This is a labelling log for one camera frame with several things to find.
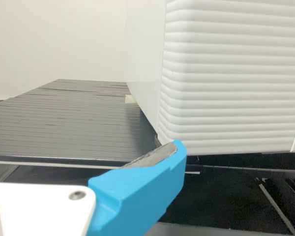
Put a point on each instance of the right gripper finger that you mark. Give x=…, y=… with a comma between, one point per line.
x=137, y=191

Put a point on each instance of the white incubator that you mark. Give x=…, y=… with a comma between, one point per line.
x=145, y=61

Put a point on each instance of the incubator door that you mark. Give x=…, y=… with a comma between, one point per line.
x=231, y=86

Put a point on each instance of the black platform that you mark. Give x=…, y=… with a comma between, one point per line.
x=64, y=123
x=223, y=229

